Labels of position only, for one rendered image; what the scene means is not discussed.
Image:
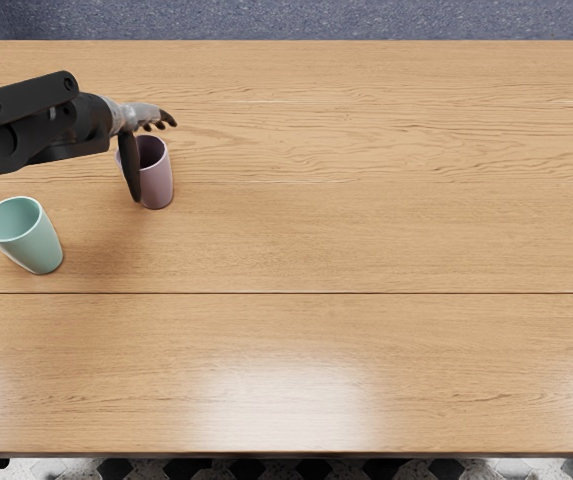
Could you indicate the pale purple cup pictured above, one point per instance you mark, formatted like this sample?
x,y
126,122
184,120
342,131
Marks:
x,y
157,175

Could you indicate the mint green cup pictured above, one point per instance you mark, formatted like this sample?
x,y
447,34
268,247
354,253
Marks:
x,y
28,239

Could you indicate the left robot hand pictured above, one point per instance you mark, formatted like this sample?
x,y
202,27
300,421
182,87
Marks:
x,y
131,150

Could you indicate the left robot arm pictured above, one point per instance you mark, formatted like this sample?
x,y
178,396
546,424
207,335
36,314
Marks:
x,y
31,125

